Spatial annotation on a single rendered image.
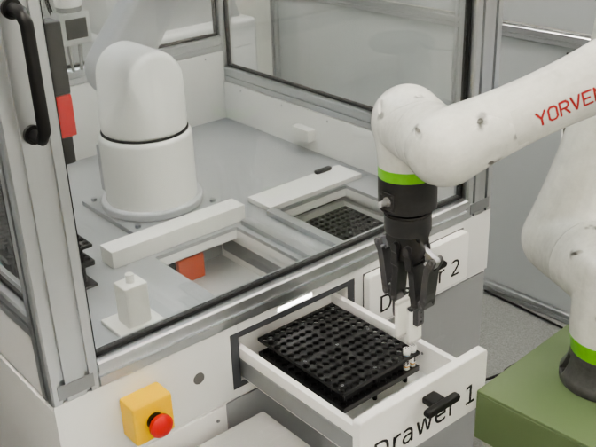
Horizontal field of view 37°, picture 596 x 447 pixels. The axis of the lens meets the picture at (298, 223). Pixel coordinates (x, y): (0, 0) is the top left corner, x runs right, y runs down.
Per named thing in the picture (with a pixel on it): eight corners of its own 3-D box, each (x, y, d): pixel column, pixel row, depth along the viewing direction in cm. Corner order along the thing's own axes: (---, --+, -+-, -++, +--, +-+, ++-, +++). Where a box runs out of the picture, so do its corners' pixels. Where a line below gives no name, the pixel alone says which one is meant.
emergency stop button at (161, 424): (176, 433, 140) (174, 412, 138) (154, 444, 137) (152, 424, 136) (166, 424, 142) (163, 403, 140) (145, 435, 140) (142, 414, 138)
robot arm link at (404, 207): (454, 171, 136) (410, 157, 142) (401, 192, 129) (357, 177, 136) (453, 207, 138) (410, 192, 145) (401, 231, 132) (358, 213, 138)
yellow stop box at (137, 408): (177, 430, 143) (174, 394, 140) (139, 450, 139) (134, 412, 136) (160, 415, 146) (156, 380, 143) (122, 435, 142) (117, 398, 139)
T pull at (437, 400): (460, 400, 138) (461, 393, 137) (428, 420, 134) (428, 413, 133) (443, 389, 140) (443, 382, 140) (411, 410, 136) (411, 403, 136)
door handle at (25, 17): (59, 150, 114) (35, 1, 105) (41, 155, 112) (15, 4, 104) (43, 141, 117) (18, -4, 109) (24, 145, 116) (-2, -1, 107)
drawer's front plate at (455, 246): (466, 277, 189) (469, 231, 184) (369, 326, 173) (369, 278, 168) (460, 274, 190) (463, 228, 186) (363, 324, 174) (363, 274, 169)
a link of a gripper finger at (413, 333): (419, 301, 145) (421, 301, 145) (418, 337, 148) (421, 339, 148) (405, 307, 144) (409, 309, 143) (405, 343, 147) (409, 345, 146)
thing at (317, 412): (469, 395, 150) (472, 364, 147) (360, 464, 135) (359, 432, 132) (314, 305, 178) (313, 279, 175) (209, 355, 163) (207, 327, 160)
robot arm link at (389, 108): (426, 72, 136) (359, 81, 134) (462, 92, 125) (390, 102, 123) (426, 157, 142) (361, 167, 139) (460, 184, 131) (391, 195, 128)
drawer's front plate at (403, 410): (483, 403, 150) (488, 348, 145) (360, 482, 133) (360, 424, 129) (475, 398, 151) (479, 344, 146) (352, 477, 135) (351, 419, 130)
